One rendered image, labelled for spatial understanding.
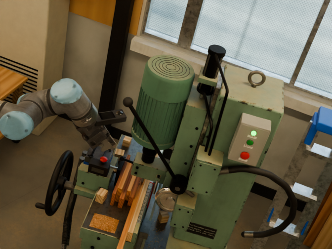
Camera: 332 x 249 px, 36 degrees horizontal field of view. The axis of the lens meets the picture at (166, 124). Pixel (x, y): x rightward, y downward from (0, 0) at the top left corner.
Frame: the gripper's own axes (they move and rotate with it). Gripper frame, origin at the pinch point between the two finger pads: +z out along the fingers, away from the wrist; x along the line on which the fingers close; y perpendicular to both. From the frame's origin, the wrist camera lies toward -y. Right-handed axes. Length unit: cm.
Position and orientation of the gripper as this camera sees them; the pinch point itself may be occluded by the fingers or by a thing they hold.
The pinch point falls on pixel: (115, 144)
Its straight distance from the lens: 192.6
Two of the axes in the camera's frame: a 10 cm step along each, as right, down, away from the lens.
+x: 4.7, 6.1, -6.4
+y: -8.2, 5.7, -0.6
